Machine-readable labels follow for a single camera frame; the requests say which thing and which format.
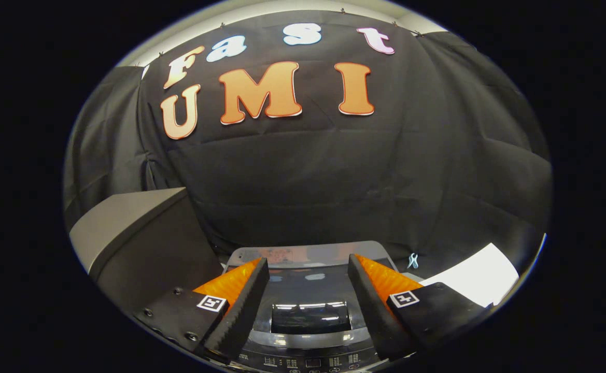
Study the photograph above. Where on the grey washing machine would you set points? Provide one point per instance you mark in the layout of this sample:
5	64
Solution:
308	362

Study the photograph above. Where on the dark washing machine lid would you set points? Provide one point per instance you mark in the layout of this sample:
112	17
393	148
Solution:
308	318

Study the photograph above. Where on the grey cabinet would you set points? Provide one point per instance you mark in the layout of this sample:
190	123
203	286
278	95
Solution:
137	238

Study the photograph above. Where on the light blue clip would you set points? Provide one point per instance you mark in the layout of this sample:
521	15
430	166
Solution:
412	260

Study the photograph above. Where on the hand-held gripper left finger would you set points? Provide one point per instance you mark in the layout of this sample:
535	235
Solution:
238	311

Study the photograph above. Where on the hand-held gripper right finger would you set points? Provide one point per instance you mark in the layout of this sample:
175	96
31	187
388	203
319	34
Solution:
372	311

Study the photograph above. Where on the black backdrop cloth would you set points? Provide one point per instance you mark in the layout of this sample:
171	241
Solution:
334	181

